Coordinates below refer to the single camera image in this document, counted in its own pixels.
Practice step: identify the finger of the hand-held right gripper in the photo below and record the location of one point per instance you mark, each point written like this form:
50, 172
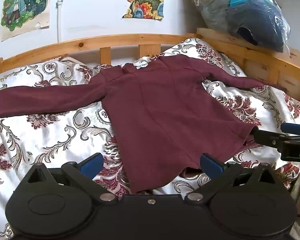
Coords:
267, 137
293, 128

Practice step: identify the maroon long-sleeve shirt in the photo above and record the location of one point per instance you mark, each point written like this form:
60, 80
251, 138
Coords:
160, 115

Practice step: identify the cartoon figure wall poster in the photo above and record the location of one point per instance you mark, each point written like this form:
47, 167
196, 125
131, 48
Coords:
25, 5

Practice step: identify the white wall pipe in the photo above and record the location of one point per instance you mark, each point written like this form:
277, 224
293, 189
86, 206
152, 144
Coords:
59, 10

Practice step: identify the clear plastic bag of clothes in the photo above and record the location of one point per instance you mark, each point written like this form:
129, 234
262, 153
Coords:
242, 12

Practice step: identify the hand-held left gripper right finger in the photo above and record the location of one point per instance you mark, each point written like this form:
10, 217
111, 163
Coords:
210, 165

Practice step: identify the floral patterned white blanket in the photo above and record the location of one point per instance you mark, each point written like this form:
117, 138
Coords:
52, 135

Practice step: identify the wooden bed frame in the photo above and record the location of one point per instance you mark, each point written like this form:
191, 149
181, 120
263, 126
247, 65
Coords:
145, 41

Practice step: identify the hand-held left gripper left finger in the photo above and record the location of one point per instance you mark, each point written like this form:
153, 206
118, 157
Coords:
93, 164

